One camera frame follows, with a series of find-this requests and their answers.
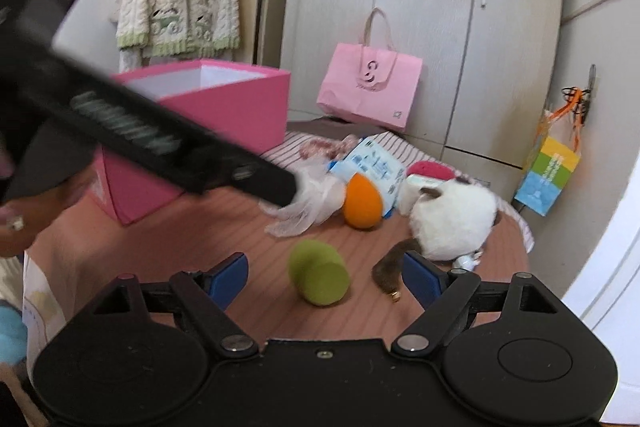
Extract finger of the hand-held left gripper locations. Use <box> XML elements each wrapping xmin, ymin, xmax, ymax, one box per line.
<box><xmin>200</xmin><ymin>141</ymin><xmax>299</xmax><ymax>208</ymax></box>

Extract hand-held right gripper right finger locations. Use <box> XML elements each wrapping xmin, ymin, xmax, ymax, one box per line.
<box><xmin>391</xmin><ymin>252</ymin><xmax>560</xmax><ymax>354</ymax></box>

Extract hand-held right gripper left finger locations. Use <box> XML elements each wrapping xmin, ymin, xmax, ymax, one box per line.
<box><xmin>92</xmin><ymin>253</ymin><xmax>261</xmax><ymax>354</ymax></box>

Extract clear plastic bag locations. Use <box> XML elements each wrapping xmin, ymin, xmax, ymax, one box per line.
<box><xmin>257</xmin><ymin>157</ymin><xmax>348</xmax><ymax>239</ymax></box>

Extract pink storage box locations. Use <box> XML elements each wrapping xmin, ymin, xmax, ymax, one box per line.
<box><xmin>95</xmin><ymin>59</ymin><xmax>292</xmax><ymax>226</ymax></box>

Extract blue white wet wipes packet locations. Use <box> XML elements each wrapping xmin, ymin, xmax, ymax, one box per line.
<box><xmin>327</xmin><ymin>134</ymin><xmax>408</xmax><ymax>220</ymax></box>

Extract person's left hand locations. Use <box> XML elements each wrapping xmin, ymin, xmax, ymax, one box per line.
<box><xmin>0</xmin><ymin>199</ymin><xmax>38</xmax><ymax>258</ymax></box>

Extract brown bed cover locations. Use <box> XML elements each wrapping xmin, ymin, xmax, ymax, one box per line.
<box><xmin>30</xmin><ymin>187</ymin><xmax>531</xmax><ymax>343</ymax></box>

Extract pink floral scrunchie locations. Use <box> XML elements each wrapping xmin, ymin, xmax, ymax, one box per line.
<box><xmin>297</xmin><ymin>134</ymin><xmax>358</xmax><ymax>162</ymax></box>

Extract white plush cat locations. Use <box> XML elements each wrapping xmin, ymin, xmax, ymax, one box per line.
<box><xmin>407</xmin><ymin>177</ymin><xmax>502</xmax><ymax>270</ymax></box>

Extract green makeup sponge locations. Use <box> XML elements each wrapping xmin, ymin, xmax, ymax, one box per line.
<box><xmin>287</xmin><ymin>241</ymin><xmax>351</xmax><ymax>306</ymax></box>

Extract orange makeup sponge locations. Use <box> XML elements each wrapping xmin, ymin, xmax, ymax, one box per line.
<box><xmin>342</xmin><ymin>173</ymin><xmax>385</xmax><ymax>230</ymax></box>

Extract pink paper bag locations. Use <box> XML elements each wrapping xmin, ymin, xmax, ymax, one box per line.
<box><xmin>316</xmin><ymin>7</ymin><xmax>425</xmax><ymax>132</ymax></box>

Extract colourful paper bag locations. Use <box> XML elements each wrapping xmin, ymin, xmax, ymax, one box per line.
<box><xmin>514</xmin><ymin>107</ymin><xmax>582</xmax><ymax>218</ymax></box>

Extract white printed cloth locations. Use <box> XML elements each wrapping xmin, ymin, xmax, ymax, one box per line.
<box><xmin>22</xmin><ymin>252</ymin><xmax>68</xmax><ymax>373</ymax></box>

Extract white door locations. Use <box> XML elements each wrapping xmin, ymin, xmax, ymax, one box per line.
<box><xmin>560</xmin><ymin>187</ymin><xmax>640</xmax><ymax>427</ymax></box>

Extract blue cloth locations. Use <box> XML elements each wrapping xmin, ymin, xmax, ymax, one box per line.
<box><xmin>0</xmin><ymin>299</ymin><xmax>28</xmax><ymax>365</ymax></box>

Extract brown furry keychain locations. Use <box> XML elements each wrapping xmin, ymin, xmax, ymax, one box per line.
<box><xmin>371</xmin><ymin>238</ymin><xmax>426</xmax><ymax>303</ymax></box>

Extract hair ties on wall hook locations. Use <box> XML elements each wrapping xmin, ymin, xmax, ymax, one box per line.
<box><xmin>560</xmin><ymin>64</ymin><xmax>598</xmax><ymax>128</ymax></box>

